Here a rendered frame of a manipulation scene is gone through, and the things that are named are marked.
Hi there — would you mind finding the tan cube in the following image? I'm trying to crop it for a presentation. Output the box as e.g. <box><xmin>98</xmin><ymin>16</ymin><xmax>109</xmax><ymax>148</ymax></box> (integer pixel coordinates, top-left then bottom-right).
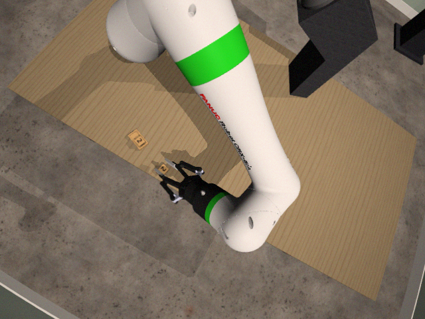
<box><xmin>134</xmin><ymin>136</ymin><xmax>146</xmax><ymax>147</ymax></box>
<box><xmin>158</xmin><ymin>164</ymin><xmax>169</xmax><ymax>175</ymax></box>

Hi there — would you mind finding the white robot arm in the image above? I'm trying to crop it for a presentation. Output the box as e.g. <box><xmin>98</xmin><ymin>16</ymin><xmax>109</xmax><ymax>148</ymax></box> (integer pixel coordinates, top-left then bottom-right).
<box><xmin>106</xmin><ymin>0</ymin><xmax>300</xmax><ymax>252</ymax></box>

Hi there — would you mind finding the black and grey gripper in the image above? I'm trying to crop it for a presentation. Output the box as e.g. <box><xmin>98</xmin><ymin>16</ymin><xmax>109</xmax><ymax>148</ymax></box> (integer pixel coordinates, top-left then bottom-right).
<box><xmin>155</xmin><ymin>158</ymin><xmax>208</xmax><ymax>205</ymax></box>

